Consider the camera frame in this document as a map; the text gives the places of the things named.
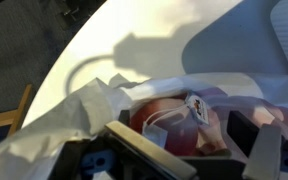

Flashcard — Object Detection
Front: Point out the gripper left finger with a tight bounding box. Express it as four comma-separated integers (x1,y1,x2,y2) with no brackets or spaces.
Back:
105,121,197,180

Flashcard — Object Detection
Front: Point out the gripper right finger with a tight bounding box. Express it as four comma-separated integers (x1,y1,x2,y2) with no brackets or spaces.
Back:
242,124,282,180

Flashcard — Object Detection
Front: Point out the red cloth item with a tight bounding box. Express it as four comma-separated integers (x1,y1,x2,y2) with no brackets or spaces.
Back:
129,96,232,158

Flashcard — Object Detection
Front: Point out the white plastic bag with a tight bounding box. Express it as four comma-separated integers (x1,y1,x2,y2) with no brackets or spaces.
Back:
0,73,288,180

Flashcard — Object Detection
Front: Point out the white price tag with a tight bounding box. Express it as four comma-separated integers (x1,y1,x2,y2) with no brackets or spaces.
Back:
185,94,209,125

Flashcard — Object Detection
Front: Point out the round white table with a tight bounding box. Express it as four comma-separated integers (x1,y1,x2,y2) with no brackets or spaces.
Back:
24,0,288,124

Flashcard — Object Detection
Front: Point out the wooden chair frame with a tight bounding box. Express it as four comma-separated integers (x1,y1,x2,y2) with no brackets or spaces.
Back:
0,84,34,136

